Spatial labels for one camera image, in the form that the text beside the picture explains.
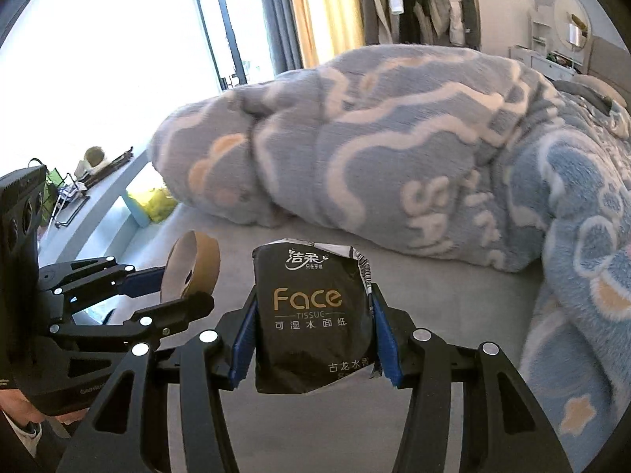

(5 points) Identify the cardboard tape core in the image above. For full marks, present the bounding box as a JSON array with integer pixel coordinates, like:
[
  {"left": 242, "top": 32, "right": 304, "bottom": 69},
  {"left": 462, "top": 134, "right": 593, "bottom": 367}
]
[{"left": 159, "top": 231, "right": 220, "bottom": 303}]

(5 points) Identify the black framed window door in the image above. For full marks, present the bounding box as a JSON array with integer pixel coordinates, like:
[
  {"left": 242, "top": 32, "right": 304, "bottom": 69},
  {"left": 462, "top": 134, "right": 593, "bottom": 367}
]
[{"left": 194, "top": 0, "right": 247, "bottom": 91}]

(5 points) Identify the yellow plastic bag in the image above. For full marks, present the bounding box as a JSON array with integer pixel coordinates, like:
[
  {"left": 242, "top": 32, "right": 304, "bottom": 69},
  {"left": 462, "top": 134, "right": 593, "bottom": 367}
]
[{"left": 131, "top": 187, "right": 179, "bottom": 223}]

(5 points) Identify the light blue side table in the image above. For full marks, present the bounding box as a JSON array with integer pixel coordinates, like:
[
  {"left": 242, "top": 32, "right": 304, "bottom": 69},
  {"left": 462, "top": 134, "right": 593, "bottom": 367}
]
[{"left": 37, "top": 149, "right": 154, "bottom": 267}]

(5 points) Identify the black face tissue pack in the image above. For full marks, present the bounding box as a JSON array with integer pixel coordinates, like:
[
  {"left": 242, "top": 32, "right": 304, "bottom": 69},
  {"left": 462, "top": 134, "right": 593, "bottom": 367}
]
[{"left": 252, "top": 239, "right": 377, "bottom": 395}]

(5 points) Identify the green tote bag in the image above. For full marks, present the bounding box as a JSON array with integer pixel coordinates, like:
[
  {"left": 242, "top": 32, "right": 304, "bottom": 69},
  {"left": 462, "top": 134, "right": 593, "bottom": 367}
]
[{"left": 43, "top": 169, "right": 64, "bottom": 218}]

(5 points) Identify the grey curtain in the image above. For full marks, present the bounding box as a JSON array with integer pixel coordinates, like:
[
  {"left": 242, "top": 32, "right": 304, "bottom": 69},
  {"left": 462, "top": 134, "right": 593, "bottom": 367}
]
[{"left": 261, "top": 0, "right": 302, "bottom": 75}]

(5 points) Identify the yellow curtain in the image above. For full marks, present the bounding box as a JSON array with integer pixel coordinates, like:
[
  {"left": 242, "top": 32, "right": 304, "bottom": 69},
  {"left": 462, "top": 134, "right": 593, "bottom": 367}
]
[{"left": 291, "top": 0, "right": 365, "bottom": 69}]

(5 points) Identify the white dresser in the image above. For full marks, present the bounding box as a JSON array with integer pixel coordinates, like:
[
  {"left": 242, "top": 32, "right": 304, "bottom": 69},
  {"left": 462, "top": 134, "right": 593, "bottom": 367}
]
[{"left": 509, "top": 6, "right": 577, "bottom": 81}]

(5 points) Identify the black wire stand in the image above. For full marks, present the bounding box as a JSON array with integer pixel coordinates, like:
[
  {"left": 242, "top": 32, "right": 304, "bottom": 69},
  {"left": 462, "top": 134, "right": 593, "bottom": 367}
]
[{"left": 51, "top": 181, "right": 90, "bottom": 229}]

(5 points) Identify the round vanity mirror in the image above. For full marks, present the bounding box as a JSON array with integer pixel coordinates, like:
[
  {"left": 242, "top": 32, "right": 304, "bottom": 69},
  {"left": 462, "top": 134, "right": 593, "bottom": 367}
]
[{"left": 553, "top": 0, "right": 592, "bottom": 51}]

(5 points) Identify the green fuzzy slipper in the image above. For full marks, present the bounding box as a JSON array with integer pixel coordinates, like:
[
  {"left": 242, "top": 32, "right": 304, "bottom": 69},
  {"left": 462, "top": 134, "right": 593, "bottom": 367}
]
[{"left": 74, "top": 146, "right": 109, "bottom": 179}]

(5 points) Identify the hanging clothes rack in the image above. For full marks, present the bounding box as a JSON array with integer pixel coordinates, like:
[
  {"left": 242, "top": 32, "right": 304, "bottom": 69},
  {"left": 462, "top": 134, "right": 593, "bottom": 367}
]
[{"left": 359, "top": 0, "right": 481, "bottom": 50}]

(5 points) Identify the blue fleece blanket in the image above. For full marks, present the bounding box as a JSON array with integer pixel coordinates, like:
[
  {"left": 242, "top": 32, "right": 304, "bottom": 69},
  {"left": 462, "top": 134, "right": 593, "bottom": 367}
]
[{"left": 147, "top": 45, "right": 630, "bottom": 472}]

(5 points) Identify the operator left hand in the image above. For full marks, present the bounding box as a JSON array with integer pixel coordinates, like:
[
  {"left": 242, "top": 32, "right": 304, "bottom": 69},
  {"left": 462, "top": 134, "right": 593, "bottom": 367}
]
[{"left": 0, "top": 389, "right": 88, "bottom": 427}]

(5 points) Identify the grey bed headboard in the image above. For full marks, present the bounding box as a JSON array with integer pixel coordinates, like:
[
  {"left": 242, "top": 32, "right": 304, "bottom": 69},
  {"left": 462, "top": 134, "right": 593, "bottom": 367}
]
[{"left": 586, "top": 36, "right": 631, "bottom": 105}]

